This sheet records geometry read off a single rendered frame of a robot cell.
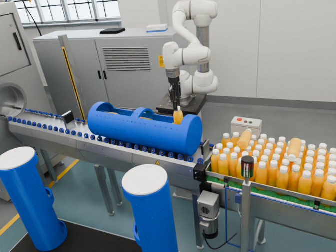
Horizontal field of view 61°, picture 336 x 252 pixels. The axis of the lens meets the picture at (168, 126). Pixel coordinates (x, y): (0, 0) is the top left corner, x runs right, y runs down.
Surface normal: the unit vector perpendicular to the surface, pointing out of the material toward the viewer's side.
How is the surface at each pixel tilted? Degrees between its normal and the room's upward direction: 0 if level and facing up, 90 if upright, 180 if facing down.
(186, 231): 0
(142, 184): 0
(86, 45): 90
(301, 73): 90
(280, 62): 90
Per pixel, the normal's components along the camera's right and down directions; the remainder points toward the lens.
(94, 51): -0.37, 0.49
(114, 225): -0.11, -0.86
